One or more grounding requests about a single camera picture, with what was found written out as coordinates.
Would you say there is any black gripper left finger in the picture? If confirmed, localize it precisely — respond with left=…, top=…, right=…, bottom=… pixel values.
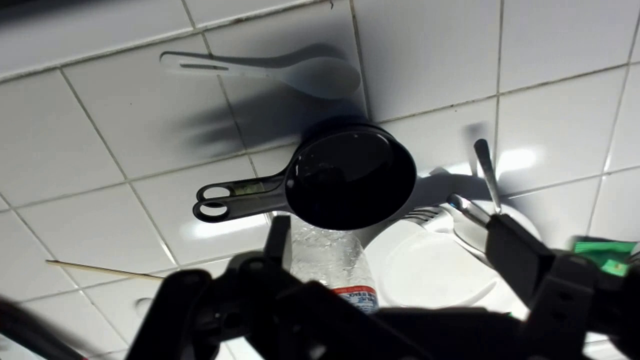
left=262, top=212, right=294, bottom=270

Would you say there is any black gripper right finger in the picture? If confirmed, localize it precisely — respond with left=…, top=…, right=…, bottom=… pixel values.
left=484, top=212, right=556, bottom=311

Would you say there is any small black pot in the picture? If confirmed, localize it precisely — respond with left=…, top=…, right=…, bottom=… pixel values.
left=190, top=122, right=419, bottom=233

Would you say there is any clear plastic water bottle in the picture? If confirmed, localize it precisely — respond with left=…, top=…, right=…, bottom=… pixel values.
left=286, top=216, right=382, bottom=315

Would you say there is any metal spoon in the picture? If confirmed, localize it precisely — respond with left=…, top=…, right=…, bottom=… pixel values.
left=444, top=136, right=516, bottom=260

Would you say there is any white plate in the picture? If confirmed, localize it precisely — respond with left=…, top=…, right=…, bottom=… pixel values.
left=357, top=198, right=544, bottom=316

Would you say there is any white plastic spoon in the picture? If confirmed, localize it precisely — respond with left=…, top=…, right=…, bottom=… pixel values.
left=158, top=43, right=363, bottom=96

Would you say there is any thin wooden skewer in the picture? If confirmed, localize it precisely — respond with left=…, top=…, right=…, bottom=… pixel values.
left=43, top=257, right=165, bottom=281

